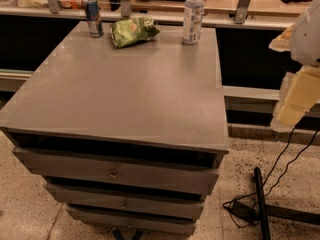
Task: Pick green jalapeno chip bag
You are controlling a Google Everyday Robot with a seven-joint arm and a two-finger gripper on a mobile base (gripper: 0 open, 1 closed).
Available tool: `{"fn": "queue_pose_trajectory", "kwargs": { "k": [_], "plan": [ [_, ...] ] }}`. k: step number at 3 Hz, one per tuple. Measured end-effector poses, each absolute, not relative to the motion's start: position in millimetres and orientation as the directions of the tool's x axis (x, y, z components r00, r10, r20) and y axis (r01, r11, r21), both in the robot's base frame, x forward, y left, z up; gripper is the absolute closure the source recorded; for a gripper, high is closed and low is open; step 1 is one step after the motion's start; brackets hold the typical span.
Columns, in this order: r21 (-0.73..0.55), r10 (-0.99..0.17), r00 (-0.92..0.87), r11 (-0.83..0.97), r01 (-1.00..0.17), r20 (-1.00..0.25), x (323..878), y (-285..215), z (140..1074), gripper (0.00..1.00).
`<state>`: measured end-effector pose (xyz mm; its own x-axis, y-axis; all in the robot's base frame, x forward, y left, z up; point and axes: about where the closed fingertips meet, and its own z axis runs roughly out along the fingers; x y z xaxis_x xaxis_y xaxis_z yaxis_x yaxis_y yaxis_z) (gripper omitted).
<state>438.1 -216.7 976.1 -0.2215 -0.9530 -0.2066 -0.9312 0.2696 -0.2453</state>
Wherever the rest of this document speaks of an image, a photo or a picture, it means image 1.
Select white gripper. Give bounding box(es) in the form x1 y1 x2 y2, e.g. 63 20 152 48
269 0 320 132

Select green jalapeno chip bag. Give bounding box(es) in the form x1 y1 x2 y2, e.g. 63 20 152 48
111 17 160 48

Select clear plastic water bottle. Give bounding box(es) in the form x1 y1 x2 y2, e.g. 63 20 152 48
182 0 205 45

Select black metal stand base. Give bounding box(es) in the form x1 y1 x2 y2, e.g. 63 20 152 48
254 167 320 240

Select black power adapter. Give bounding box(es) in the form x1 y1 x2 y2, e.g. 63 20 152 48
231 201 259 223

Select top grey drawer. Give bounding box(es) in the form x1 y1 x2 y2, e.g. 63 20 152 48
13 147 218 195

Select grey drawer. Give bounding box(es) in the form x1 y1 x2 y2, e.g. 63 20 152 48
45 183 203 221
13 147 218 195
66 206 196 235

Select grey drawer cabinet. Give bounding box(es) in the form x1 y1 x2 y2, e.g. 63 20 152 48
1 23 229 224

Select blue silver energy drink can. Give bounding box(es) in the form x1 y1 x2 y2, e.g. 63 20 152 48
83 0 103 37

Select bottom grey drawer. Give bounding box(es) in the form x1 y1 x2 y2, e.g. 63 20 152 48
66 206 196 235

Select middle grey drawer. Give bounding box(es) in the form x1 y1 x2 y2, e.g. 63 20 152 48
45 183 203 221

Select black power cable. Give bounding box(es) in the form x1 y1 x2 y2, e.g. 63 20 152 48
222 125 320 229

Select metal railing frame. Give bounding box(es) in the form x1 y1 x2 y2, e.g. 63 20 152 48
0 0 310 26

